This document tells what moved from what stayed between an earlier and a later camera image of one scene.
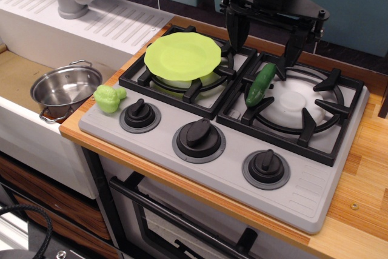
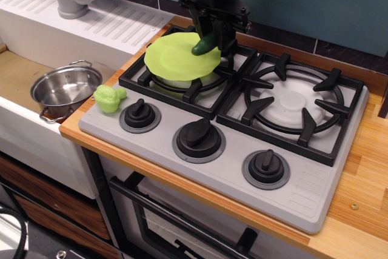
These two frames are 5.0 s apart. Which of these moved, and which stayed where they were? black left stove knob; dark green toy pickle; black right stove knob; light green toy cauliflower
Moved: dark green toy pickle
Stayed: light green toy cauliflower; black left stove knob; black right stove knob
